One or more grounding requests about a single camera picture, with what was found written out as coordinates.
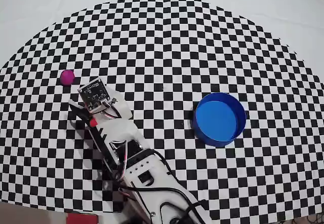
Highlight blue round box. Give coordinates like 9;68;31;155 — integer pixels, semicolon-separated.
193;92;247;148

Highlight black white checkered mat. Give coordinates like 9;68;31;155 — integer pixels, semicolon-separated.
0;0;324;218

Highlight red rectangular object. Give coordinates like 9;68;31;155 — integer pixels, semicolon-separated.
66;213;99;224

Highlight black camera cable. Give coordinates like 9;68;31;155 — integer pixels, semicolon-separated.
117;152;211;224

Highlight red white black servo wires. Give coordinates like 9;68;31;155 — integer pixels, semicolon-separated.
101;99;134;183

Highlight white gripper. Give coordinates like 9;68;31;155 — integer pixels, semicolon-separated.
68;87;148;150

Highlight pink faceted ball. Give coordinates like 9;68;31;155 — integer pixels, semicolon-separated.
60;69;76;86

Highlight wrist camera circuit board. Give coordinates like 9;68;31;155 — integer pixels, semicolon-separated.
77;78;109;114

